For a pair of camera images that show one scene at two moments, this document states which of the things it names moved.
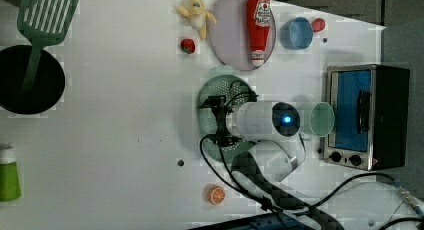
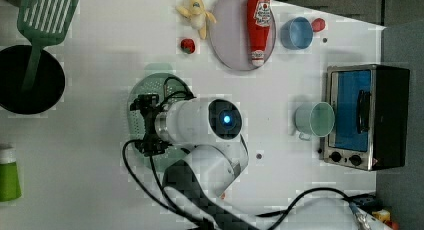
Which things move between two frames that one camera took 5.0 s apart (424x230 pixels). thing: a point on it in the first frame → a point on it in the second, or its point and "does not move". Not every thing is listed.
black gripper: x=218 y=105 → x=147 y=105
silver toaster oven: x=371 y=104 does not move
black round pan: x=48 y=86 does not move
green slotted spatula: x=44 y=17 does not move
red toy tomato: x=318 y=25 does not move
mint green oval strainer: x=235 y=90 → x=159 y=79
